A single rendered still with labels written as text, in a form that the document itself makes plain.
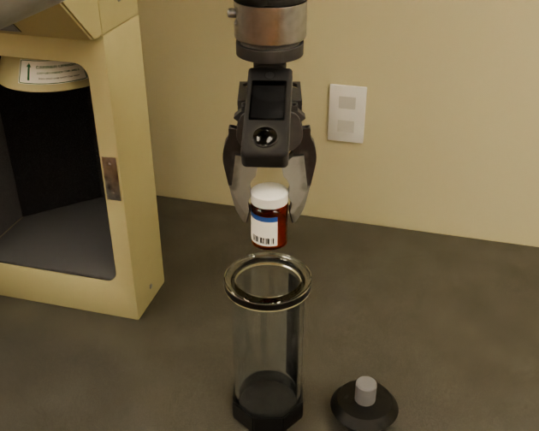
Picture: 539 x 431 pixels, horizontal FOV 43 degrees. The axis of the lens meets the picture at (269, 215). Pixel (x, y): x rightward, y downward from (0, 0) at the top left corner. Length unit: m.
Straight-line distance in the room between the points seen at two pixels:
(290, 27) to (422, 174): 0.72
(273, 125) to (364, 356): 0.51
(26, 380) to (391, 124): 0.78
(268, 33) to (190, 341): 0.57
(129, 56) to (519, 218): 0.80
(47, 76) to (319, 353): 0.57
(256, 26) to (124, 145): 0.38
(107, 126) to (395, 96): 0.57
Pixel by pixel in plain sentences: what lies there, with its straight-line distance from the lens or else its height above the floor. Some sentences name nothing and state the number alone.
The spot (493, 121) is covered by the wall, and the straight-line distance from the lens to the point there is 1.32.
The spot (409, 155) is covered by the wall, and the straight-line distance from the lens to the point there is 1.35.
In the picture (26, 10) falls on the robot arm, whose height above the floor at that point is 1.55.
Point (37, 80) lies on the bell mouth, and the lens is 1.04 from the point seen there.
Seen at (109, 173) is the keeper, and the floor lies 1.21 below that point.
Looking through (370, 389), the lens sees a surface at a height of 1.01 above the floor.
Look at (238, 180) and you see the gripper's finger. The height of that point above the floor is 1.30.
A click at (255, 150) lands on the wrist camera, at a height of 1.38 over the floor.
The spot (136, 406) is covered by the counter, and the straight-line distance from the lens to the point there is 1.01.
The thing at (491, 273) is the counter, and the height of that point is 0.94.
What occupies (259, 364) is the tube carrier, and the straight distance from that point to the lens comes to 0.88.
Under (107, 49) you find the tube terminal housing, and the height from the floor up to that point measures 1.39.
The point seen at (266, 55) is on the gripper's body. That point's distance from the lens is 0.70.
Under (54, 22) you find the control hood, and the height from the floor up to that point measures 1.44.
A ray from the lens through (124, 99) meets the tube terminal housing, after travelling 1.00.
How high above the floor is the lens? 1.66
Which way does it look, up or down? 31 degrees down
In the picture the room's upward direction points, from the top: straight up
